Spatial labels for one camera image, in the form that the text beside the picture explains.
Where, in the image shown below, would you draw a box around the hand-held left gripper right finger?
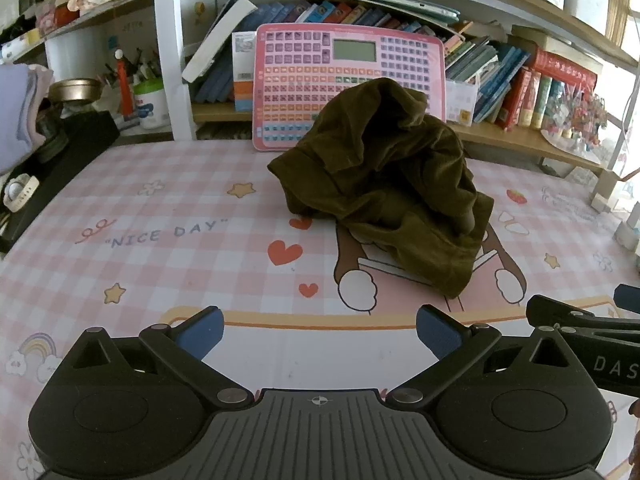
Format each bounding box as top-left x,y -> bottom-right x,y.
385,305 -> 581,408

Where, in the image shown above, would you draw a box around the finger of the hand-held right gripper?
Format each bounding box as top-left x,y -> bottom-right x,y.
615,284 -> 640,311
526,295 -> 640,332

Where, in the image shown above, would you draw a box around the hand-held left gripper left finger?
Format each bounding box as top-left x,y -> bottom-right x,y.
64,306 -> 253,411

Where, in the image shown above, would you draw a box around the olive brown pants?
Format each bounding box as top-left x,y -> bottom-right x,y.
267,77 -> 496,300

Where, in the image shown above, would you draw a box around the pink checked cartoon mat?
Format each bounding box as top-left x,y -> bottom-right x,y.
0,137 -> 640,480

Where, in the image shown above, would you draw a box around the small white block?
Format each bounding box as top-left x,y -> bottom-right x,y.
590,172 -> 626,213

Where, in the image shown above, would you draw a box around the pink figurine display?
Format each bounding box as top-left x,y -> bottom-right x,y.
542,87 -> 608,153

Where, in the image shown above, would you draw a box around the row of red spine books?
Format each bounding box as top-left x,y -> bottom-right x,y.
497,45 -> 598,131

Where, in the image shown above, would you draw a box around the small white card box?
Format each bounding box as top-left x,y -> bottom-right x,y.
446,79 -> 478,127

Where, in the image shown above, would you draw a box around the white tub with green lid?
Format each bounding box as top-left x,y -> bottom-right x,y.
132,79 -> 167,129

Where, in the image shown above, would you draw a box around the white smartwatch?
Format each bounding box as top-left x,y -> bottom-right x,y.
2,172 -> 40,212

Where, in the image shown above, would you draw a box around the orange and blue striped box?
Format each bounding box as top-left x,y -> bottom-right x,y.
231,31 -> 258,113

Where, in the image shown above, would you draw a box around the row of leaning books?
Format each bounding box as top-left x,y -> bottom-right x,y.
444,21 -> 531,123

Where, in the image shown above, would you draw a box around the pink toy keyboard tablet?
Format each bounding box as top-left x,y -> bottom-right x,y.
251,23 -> 446,152

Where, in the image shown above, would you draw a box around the metal bowl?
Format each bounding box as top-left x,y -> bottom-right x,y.
48,78 -> 103,106

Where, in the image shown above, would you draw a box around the white and wooden shelf unit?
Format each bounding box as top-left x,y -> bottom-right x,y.
0,0 -> 640,196

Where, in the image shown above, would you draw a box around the bunch of pens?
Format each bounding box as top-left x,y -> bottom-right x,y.
102,46 -> 162,86

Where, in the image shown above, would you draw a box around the lavender folded cloth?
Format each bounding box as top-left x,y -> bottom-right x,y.
0,64 -> 55,175

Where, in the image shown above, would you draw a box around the white leaning book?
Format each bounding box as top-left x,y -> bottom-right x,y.
181,0 -> 258,84

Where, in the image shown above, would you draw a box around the row of blue books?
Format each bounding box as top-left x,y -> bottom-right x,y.
255,1 -> 418,32

